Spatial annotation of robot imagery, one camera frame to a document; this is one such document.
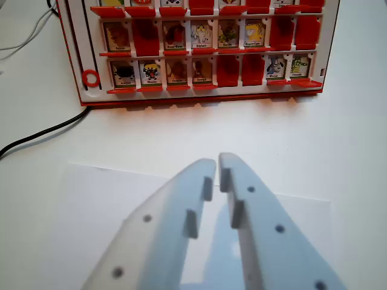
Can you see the red and white game board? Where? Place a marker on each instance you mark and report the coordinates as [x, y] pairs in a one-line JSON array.
[[87, 45]]

